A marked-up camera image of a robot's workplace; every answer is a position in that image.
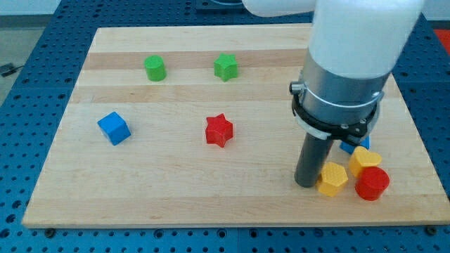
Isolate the blue block behind arm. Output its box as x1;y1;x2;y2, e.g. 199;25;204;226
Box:
340;136;371;155

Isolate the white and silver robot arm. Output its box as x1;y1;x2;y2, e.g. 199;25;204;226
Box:
243;0;424;145

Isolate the red star block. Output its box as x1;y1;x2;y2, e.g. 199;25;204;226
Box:
205;114;233;148

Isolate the light wooden board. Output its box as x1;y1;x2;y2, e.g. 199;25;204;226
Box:
22;24;449;228

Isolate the green star block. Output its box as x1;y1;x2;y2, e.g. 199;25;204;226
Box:
214;53;238;82

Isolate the green cylinder block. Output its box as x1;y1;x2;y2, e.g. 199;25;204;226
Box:
143;55;167;82

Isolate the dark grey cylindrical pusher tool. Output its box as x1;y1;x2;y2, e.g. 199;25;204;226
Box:
295;134;333;188

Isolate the blue cube block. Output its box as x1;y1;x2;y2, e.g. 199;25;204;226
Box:
97;112;131;145

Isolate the yellow hexagon block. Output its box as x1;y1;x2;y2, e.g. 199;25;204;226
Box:
316;162;349;197

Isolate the yellow heart block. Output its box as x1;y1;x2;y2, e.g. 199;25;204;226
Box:
349;146;383;178

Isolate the red cylinder block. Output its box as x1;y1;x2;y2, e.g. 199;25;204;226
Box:
355;167;390;201

